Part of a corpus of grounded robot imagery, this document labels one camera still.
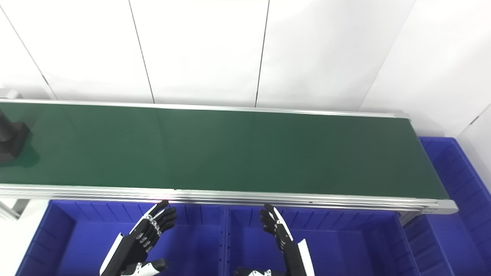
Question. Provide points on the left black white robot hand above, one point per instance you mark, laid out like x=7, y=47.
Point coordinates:
x=132, y=245

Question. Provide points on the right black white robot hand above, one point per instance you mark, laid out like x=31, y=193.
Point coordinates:
x=287, y=245

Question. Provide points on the blue plastic bin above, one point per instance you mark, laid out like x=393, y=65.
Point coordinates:
x=88, y=245
x=460, y=214
x=345, y=249

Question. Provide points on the black cylinder block part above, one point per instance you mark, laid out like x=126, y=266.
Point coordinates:
x=10, y=140

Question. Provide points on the aluminium conveyor leg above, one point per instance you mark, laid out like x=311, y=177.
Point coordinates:
x=11, y=209

